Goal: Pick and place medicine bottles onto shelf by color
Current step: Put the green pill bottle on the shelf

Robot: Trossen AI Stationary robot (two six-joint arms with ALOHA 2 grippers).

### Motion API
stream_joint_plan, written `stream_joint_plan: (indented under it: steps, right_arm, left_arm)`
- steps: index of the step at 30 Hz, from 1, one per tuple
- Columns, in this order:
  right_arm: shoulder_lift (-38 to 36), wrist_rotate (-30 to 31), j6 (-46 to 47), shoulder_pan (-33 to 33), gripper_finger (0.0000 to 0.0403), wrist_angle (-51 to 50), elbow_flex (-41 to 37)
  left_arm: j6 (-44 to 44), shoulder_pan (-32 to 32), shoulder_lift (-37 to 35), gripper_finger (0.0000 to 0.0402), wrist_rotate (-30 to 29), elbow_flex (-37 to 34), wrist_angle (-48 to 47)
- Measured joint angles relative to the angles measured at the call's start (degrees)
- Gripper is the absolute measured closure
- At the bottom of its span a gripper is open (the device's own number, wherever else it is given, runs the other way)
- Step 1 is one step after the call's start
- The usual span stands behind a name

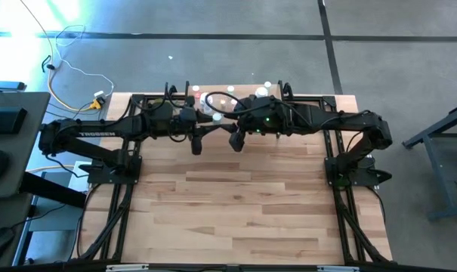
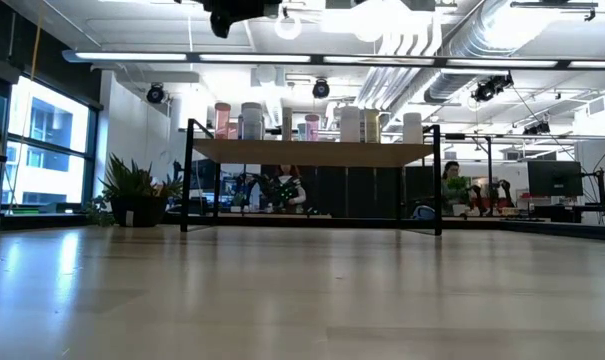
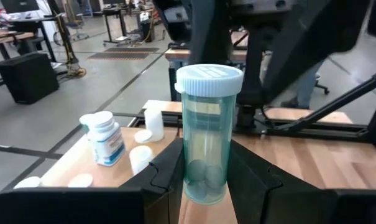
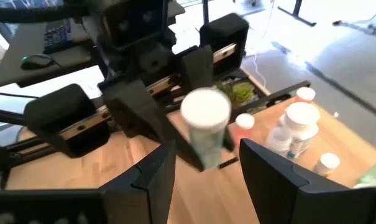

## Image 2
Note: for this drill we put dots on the black partition panel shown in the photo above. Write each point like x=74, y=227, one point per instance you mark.
x=362, y=190

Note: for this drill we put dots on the green pill bottle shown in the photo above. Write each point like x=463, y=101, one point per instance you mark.
x=301, y=132

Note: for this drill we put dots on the black ceiling spot lamp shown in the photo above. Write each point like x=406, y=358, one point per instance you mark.
x=155, y=93
x=321, y=88

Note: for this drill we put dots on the person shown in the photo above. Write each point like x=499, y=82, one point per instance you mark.
x=452, y=182
x=287, y=192

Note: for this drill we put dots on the black computer monitor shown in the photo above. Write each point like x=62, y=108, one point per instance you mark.
x=554, y=178

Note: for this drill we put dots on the orange pill bottle white cap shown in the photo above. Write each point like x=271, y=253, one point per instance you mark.
x=372, y=126

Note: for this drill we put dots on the black ceiling track light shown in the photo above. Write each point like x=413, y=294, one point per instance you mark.
x=492, y=87

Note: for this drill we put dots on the wooden shelf black metal legs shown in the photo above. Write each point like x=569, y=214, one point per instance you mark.
x=312, y=152

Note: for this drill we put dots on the black aluminium table frame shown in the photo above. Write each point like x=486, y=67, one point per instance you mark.
x=332, y=221

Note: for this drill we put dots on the silver ventilation duct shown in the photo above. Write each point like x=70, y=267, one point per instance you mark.
x=482, y=30

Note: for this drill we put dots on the large window black frame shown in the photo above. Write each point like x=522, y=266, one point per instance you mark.
x=47, y=145

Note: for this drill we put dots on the long ceiling light bar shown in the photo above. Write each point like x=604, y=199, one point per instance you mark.
x=252, y=58

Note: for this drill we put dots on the translucent white bottle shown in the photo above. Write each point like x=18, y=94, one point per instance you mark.
x=412, y=128

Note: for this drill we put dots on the potted green succulent plant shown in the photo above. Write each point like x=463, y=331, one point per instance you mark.
x=132, y=192

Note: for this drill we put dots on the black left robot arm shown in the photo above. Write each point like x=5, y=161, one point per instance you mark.
x=237, y=6

